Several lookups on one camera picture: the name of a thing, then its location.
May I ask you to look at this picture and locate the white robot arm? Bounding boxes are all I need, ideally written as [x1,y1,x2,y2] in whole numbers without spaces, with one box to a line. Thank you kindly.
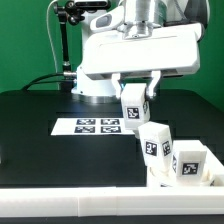
[74,0,210,102]

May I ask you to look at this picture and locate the white front fence bar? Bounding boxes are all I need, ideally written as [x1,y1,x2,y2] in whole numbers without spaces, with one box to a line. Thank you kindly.
[0,187,224,218]

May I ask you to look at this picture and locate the white cable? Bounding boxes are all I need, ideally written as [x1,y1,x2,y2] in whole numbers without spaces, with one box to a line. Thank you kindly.
[45,0,60,74]

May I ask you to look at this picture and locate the black cables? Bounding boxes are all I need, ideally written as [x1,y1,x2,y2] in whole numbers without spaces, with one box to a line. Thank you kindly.
[21,70,78,92]

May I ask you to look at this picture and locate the white fence bar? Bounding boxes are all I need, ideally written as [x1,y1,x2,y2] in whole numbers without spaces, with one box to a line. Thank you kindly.
[0,187,224,218]
[205,147,224,187]

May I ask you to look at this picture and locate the white round stool seat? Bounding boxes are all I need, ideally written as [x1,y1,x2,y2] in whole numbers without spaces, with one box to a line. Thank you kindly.
[147,165,215,187]

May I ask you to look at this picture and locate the white marker sheet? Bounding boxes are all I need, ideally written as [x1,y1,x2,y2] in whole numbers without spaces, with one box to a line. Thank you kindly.
[51,118,134,136]

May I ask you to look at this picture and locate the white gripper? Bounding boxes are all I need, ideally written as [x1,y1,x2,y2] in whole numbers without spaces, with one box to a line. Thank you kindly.
[80,4,201,99]

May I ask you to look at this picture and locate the white right fence bar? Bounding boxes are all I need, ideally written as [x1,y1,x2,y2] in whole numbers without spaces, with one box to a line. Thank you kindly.
[205,147,224,187]

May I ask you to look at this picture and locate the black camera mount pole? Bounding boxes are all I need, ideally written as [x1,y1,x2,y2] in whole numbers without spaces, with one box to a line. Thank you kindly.
[53,0,111,89]

